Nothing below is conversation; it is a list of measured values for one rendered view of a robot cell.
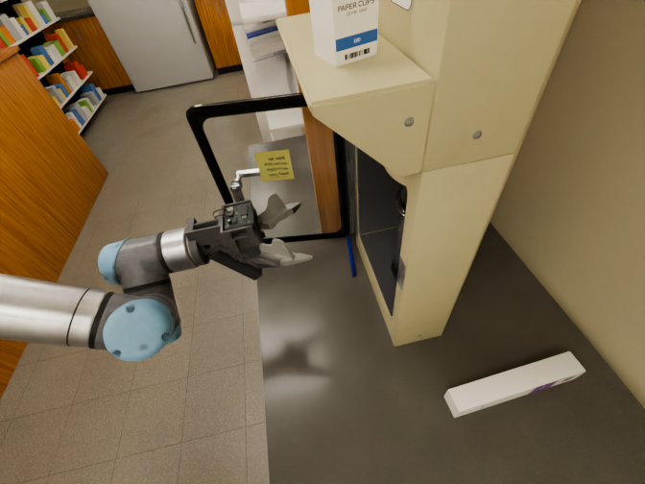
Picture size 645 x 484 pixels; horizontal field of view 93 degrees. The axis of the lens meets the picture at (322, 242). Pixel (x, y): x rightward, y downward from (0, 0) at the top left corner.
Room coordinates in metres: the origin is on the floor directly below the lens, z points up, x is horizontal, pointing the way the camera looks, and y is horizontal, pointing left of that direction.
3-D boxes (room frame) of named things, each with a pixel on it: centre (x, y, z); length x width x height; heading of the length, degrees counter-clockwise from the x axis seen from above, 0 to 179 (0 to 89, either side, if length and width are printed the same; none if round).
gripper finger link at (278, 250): (0.35, 0.07, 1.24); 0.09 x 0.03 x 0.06; 60
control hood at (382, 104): (0.43, -0.05, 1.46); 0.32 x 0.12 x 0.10; 4
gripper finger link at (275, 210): (0.46, 0.08, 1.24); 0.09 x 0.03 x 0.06; 129
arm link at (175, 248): (0.39, 0.25, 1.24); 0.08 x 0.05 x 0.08; 4
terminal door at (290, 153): (0.60, 0.07, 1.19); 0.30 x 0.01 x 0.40; 85
